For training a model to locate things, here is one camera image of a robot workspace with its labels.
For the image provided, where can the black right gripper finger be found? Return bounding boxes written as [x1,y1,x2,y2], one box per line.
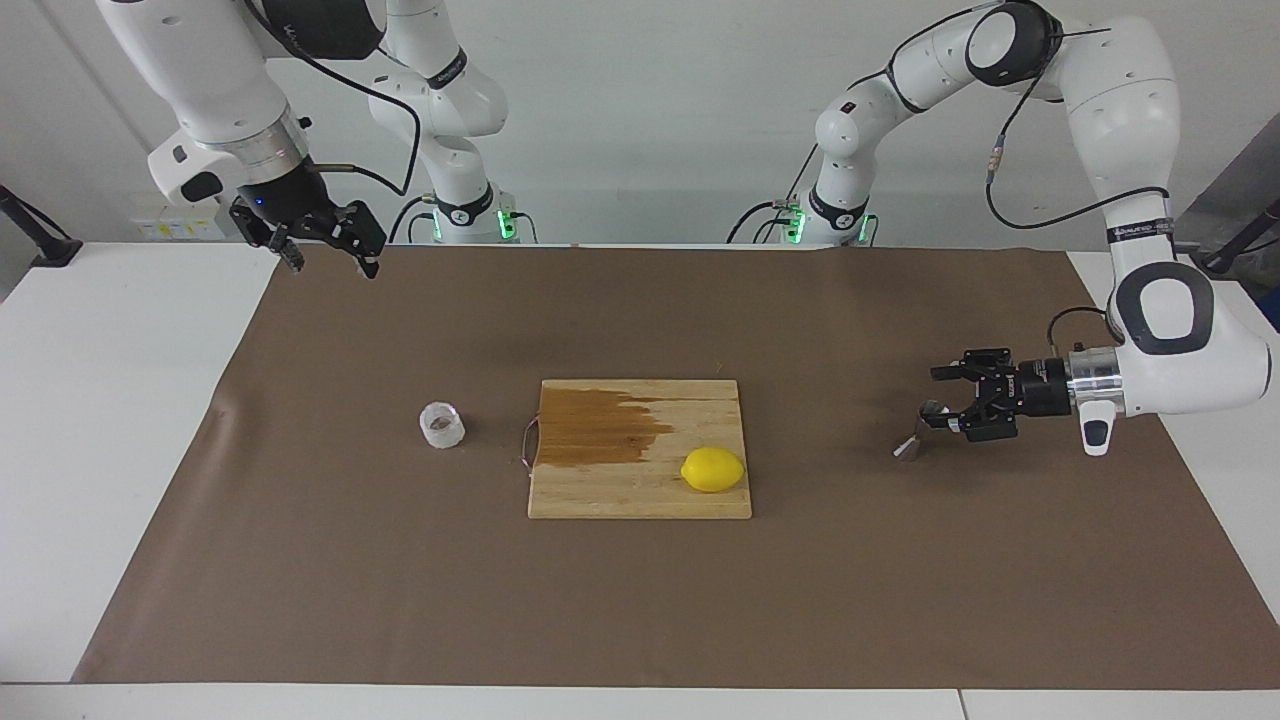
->
[229,198,305,273]
[318,200,388,280]

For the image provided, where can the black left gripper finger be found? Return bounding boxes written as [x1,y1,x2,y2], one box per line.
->
[930,348,1013,387]
[918,400,1016,443]

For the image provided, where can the steel double jigger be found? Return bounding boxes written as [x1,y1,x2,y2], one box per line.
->
[893,398,951,461]

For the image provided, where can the small clear plastic cup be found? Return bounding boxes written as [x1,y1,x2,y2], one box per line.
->
[419,401,466,450]

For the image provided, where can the black clamp stand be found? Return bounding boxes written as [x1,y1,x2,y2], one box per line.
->
[0,185,83,268]
[1200,200,1280,278]

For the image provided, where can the yellow lemon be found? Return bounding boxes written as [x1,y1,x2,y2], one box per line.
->
[680,446,747,494]

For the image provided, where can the wooden cutting board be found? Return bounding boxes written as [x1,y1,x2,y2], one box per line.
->
[522,378,753,521]

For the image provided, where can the brown paper table mat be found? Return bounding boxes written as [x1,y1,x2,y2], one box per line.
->
[72,243,1280,691]

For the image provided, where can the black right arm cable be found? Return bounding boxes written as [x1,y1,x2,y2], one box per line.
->
[245,0,422,196]

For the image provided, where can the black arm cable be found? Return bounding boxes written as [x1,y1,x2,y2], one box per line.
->
[245,0,422,196]
[985,25,1171,351]

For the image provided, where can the white wall outlet box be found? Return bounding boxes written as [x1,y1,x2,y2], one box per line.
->
[135,205,226,241]

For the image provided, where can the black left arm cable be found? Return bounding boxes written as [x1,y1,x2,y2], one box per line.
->
[985,25,1171,351]

